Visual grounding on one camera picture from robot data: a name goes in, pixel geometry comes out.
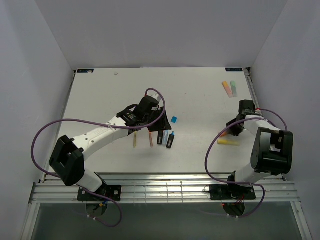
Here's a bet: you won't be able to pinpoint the pastel blue highlighter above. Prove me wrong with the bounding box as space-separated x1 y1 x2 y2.
162 130 169 146

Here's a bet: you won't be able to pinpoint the dark blue highlighter cap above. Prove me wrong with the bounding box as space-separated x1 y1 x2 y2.
171 116 178 123

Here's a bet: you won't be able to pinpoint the pastel yellow highlighter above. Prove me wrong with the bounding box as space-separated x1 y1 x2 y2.
217 138 240 146

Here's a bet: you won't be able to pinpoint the black blue-capped highlighter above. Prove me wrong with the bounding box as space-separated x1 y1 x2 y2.
166 131 175 149

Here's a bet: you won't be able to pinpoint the black orange-capped highlighter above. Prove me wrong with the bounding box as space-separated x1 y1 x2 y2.
157 131 164 145

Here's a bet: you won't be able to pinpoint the thin yellow highlighter pen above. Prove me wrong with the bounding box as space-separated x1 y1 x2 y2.
133 132 137 148

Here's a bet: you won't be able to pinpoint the thin orange highlighter pen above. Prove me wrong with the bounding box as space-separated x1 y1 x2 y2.
148 131 154 148

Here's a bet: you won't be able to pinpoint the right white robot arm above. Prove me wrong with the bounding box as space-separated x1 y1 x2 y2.
226 100 294 188

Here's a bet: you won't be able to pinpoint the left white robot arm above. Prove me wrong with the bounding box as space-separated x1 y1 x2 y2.
49 93 172 194

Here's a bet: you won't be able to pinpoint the pastel green highlighter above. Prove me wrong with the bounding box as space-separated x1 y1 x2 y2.
230 80 238 98

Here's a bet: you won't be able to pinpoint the pastel orange highlighter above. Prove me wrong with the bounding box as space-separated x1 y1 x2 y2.
222 81 233 98

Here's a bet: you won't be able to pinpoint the left blue corner label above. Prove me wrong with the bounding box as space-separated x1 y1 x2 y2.
76 68 94 74

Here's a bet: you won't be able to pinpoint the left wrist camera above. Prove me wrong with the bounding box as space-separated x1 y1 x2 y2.
150 93 162 102

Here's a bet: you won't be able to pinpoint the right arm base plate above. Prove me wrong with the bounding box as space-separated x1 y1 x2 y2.
209 184 256 201

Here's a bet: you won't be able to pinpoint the aluminium frame rails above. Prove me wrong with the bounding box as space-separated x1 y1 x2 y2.
29 174 300 204

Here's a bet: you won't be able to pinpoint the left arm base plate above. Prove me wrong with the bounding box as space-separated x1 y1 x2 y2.
77 185 122 202

